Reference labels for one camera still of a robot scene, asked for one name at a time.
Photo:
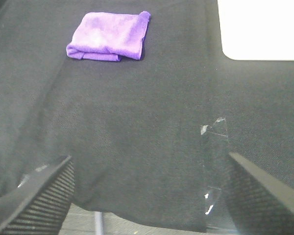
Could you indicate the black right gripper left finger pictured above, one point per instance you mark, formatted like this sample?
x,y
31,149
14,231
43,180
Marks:
x,y
40,204

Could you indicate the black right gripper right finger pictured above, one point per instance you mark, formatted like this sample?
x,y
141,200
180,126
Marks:
x,y
259,203

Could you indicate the purple microfibre towel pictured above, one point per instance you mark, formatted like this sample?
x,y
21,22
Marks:
x,y
109,37

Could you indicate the clear tape strip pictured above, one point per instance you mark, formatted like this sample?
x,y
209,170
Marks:
x,y
214,140

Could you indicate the black table cloth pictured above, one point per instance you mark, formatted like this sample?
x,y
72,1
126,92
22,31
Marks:
x,y
133,127

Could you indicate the white plastic bin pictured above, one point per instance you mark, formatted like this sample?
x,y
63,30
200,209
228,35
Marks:
x,y
257,30

